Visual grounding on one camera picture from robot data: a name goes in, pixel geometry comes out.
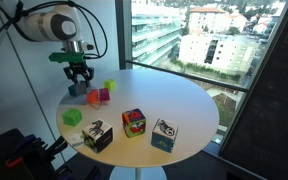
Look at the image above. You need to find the orange block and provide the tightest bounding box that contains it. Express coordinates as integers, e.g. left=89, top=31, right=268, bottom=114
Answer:
left=86, top=88, right=100, bottom=104

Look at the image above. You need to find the black equipment cart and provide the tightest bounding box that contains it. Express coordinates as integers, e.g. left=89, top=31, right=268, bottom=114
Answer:
left=0, top=128, right=102, bottom=180

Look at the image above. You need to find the dark mesh panel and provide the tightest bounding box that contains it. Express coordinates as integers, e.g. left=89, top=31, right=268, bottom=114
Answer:
left=218, top=0, right=288, bottom=180

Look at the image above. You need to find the green dotted block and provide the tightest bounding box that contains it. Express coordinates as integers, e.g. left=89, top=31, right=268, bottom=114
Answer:
left=62, top=108, right=83, bottom=127

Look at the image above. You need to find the dark window railing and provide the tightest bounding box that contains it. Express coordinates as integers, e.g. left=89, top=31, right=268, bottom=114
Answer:
left=125, top=59, right=250, bottom=93

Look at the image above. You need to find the teal animal soft cube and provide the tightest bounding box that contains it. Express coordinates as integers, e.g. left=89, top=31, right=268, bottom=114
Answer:
left=150, top=117, right=179, bottom=154

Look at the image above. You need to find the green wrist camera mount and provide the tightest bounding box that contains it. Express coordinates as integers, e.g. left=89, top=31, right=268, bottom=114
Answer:
left=48, top=51, right=86, bottom=64

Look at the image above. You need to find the colourful orange soft cube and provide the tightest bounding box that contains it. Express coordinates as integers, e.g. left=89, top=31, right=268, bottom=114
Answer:
left=121, top=108, right=147, bottom=139

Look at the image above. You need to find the orange handled tool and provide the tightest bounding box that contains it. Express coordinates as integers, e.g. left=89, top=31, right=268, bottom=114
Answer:
left=4, top=155, right=26, bottom=169

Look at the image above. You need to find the dark window frame post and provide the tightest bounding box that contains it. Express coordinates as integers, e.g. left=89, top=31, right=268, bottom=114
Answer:
left=114, top=0, right=133, bottom=70

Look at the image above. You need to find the zebra print soft cube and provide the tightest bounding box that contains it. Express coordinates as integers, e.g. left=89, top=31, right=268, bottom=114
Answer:
left=69, top=119, right=114, bottom=154

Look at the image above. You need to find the lime yellow block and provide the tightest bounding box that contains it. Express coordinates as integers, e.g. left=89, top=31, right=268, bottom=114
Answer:
left=103, top=78, right=117, bottom=92

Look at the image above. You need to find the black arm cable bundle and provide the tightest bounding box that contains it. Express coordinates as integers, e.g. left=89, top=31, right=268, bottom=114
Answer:
left=0, top=0, right=109, bottom=64

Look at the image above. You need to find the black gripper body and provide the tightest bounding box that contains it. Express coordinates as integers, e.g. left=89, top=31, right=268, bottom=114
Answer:
left=66, top=62, right=92, bottom=75

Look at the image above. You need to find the pink embossed block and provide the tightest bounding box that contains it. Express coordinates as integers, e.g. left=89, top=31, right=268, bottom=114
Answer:
left=98, top=87, right=111, bottom=102

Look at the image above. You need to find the white table pedestal base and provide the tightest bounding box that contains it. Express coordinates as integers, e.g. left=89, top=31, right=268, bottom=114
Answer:
left=108, top=165, right=168, bottom=180

